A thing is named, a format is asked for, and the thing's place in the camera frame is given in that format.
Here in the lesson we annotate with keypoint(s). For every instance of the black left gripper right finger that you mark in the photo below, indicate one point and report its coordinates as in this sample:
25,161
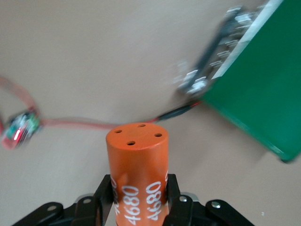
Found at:
183,212

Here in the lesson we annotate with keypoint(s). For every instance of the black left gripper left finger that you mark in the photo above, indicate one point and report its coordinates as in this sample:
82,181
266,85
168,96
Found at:
94,212

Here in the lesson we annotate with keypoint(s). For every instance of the orange cylinder white 4680 print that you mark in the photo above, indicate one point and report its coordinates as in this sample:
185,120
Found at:
136,160

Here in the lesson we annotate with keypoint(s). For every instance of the small green circuit board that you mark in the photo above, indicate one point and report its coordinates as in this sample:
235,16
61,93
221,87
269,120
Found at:
21,128

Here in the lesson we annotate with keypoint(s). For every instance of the green conveyor belt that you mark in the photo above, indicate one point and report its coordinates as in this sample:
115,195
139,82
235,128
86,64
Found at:
258,82

